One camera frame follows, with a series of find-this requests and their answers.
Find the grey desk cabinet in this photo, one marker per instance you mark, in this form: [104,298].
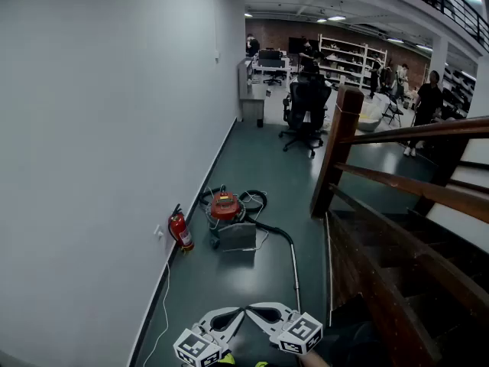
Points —
[252,105]

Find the black folding chair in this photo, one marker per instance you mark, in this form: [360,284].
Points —
[393,109]

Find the dark wooden staircase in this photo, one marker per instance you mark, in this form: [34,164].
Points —
[451,266]

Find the long ceiling light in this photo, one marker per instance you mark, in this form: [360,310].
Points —
[336,18]

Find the metal vacuum wand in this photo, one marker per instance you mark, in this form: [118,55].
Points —
[295,273]

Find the red fire extinguisher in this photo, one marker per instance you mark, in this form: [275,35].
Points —
[179,228]

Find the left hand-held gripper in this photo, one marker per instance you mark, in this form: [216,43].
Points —
[195,346]

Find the white shelving unit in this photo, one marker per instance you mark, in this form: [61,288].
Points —
[344,59]

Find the black mesh office chair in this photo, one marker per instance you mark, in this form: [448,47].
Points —
[305,101]

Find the wooden stair railing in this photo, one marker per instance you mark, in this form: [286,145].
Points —
[344,128]

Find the person's right yellow shoe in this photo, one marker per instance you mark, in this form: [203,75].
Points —
[261,364]

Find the white wall socket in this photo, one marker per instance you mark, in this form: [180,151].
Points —
[159,232]

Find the person's left yellow shoe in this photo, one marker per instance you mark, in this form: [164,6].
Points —
[227,359]

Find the white office desk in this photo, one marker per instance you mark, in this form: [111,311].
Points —
[286,69]

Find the person's yellow shoe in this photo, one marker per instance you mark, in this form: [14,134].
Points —
[261,364]
[227,359]

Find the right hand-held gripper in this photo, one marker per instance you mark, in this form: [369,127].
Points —
[302,331]

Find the black computer monitor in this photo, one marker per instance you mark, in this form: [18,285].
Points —
[270,57]

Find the red vacuum cleaner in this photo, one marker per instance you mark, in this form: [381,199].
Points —
[225,206]

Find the small black office chair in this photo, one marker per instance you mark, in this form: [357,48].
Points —
[273,76]

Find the black balcony railing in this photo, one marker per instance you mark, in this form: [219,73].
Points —
[458,4]

